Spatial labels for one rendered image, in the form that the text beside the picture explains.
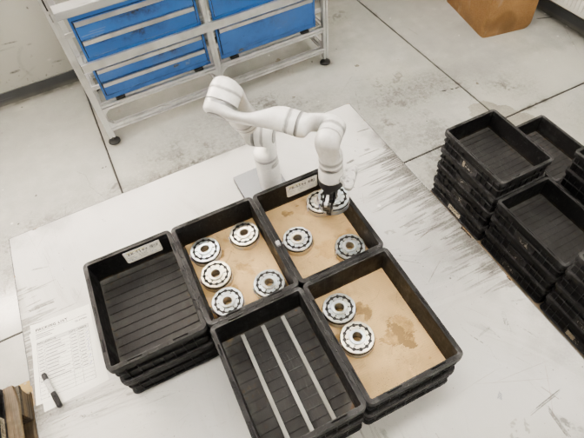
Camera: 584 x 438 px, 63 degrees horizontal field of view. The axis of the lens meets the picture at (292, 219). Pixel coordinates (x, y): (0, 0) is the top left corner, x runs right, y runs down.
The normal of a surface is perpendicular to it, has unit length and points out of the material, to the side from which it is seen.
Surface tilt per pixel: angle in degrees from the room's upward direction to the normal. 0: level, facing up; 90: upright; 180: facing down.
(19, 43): 90
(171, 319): 0
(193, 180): 0
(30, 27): 90
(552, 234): 0
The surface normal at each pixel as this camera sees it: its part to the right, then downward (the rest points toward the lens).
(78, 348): -0.07, -0.60
